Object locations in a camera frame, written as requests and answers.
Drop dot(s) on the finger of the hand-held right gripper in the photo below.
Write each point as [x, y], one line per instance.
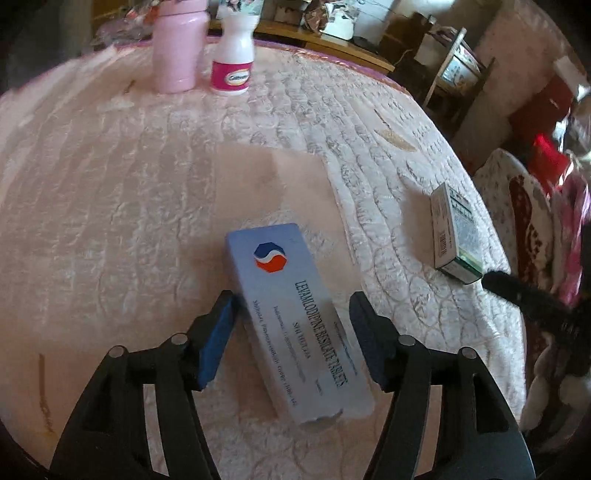
[517, 290]

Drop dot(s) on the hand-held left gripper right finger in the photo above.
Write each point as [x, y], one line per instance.
[369, 341]

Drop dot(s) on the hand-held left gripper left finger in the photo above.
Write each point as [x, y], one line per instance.
[214, 341]

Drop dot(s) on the blue medicine box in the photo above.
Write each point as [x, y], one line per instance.
[286, 286]

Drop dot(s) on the green and white medicine box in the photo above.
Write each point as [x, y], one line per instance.
[445, 230]

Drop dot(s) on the pink plastic bag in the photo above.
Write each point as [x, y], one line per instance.
[572, 230]

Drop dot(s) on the floral pillow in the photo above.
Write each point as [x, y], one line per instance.
[501, 189]

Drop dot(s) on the red bag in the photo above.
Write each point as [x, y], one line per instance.
[547, 152]

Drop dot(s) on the wooden chair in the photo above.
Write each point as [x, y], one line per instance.
[466, 110]

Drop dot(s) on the framed picture in rack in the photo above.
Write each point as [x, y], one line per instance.
[457, 69]

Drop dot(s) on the white pill bottle pink label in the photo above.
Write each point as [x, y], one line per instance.
[233, 50]

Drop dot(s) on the wooden headboard shelf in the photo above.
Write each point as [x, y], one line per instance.
[323, 46]

